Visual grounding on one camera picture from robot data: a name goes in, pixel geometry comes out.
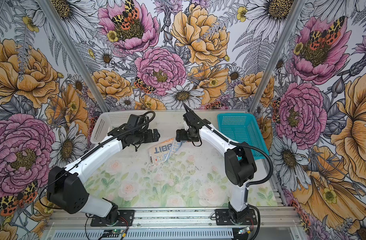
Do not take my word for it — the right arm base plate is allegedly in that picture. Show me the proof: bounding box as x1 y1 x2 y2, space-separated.
215 208 258 226

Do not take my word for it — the aluminium front rail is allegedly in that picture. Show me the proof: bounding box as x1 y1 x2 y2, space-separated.
42 207 307 240

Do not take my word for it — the right aluminium corner post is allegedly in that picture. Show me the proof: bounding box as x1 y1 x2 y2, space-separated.
248 0 306 114

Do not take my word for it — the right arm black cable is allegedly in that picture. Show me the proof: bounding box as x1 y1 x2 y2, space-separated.
184 104 274 240

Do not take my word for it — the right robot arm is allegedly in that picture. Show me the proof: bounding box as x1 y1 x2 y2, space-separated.
176 104 257 224

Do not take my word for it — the aluminium corner post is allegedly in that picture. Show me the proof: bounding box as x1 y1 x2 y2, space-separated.
248 0 306 114
38 1 110 113

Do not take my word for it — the pink and cream towel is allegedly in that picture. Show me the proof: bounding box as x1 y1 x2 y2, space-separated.
148 138 182 166

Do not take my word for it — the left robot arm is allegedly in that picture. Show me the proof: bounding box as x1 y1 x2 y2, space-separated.
47 111 160 225

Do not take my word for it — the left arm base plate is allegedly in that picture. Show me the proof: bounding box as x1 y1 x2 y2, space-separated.
91 210 135 227

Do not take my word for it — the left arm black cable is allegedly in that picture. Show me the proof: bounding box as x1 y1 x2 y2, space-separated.
38 110 157 240

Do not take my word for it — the teal plastic basket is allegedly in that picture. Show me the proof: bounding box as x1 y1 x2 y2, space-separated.
217 113 268 155

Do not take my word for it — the left aluminium corner post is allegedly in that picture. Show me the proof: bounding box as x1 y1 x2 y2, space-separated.
38 1 110 113

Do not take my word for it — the white plastic basket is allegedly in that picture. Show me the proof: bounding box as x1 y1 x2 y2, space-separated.
90 110 146 144

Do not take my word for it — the green circuit board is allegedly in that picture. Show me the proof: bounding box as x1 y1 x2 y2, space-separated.
105 229 127 238

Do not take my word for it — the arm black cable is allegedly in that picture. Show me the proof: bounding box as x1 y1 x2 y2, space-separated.
184 104 274 240
38 110 157 240

